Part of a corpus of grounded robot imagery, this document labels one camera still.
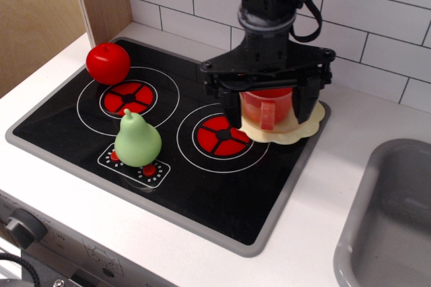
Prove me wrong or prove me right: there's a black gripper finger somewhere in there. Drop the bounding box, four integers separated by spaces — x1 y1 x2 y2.
292 82 320 124
222 90 242 129

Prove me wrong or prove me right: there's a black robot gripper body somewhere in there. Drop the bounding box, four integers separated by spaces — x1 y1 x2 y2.
200 29 336 98

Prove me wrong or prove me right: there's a red plastic cup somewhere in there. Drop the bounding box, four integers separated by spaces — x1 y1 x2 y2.
240 88 292 131

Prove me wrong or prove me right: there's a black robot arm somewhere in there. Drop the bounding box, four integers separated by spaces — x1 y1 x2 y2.
200 0 335 128

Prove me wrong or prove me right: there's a cream scalloped plate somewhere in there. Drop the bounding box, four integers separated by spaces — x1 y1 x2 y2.
240 102 326 145

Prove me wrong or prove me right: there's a black toy stovetop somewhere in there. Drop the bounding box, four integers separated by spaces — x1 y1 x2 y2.
6 38 319 257

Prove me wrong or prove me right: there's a green toy pear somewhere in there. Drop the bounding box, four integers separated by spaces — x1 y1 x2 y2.
114 108 162 167

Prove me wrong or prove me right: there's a red toy apple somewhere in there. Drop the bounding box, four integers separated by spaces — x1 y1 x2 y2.
86 43 131 86

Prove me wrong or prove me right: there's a grey sink basin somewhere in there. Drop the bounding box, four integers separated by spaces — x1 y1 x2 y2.
333 139 430 286

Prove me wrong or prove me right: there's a wooden side panel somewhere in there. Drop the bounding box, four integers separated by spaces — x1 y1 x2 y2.
1 0 133 95

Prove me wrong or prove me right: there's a grey oven front panel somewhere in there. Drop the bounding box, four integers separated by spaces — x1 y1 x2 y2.
1 192 173 286

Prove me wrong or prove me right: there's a grey oven knob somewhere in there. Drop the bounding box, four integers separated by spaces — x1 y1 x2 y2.
5 209 48 249

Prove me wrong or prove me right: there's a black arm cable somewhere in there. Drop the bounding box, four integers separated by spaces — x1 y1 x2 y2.
290 0 323 43

